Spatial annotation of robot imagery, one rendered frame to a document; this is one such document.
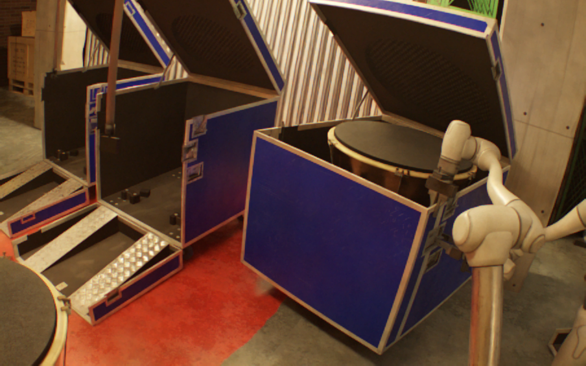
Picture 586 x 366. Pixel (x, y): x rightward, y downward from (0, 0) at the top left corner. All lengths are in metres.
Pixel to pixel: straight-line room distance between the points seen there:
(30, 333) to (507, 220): 1.36
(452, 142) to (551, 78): 1.37
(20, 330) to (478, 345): 1.27
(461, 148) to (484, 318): 0.76
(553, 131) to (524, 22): 0.73
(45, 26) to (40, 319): 4.43
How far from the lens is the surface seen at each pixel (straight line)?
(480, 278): 1.30
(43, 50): 5.45
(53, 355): 1.22
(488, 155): 1.85
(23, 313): 1.33
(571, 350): 1.86
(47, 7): 5.39
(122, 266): 2.72
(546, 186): 3.13
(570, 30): 3.02
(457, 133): 1.79
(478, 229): 1.26
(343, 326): 2.30
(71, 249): 2.97
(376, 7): 2.20
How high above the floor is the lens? 1.64
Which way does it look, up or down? 21 degrees down
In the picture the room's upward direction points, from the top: 9 degrees clockwise
